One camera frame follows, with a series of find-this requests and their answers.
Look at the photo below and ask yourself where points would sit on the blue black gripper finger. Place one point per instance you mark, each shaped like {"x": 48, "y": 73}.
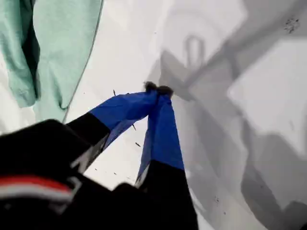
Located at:
{"x": 124, "y": 107}
{"x": 161, "y": 139}

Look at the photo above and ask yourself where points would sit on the pale green T-shirt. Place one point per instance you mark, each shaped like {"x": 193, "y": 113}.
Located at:
{"x": 62, "y": 48}

